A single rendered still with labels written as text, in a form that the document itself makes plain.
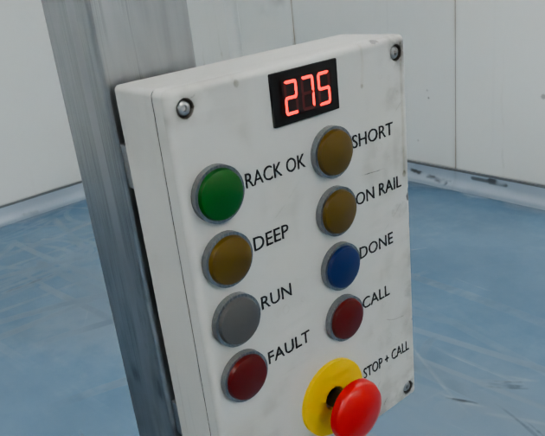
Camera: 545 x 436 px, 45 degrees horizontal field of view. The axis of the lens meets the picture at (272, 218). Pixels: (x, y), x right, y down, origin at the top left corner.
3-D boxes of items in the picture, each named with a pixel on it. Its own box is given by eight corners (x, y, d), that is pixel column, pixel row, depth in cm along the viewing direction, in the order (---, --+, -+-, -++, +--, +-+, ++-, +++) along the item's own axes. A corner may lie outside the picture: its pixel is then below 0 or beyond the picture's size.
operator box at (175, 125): (416, 391, 49) (406, 33, 39) (236, 524, 39) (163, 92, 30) (357, 361, 53) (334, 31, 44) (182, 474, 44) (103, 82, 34)
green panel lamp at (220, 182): (250, 213, 34) (244, 161, 33) (206, 231, 32) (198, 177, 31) (240, 209, 34) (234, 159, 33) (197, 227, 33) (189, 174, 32)
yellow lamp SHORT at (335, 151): (358, 169, 38) (355, 123, 37) (323, 183, 37) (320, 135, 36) (348, 168, 39) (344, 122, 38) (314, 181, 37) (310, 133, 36)
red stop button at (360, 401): (389, 426, 42) (387, 374, 41) (345, 459, 40) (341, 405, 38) (338, 396, 45) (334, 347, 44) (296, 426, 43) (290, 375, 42)
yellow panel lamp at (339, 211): (362, 227, 39) (359, 183, 38) (329, 242, 38) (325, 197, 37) (351, 224, 40) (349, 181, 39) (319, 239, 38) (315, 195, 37)
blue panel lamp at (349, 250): (364, 280, 41) (362, 240, 40) (333, 298, 39) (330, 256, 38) (355, 277, 41) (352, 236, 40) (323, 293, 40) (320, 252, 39)
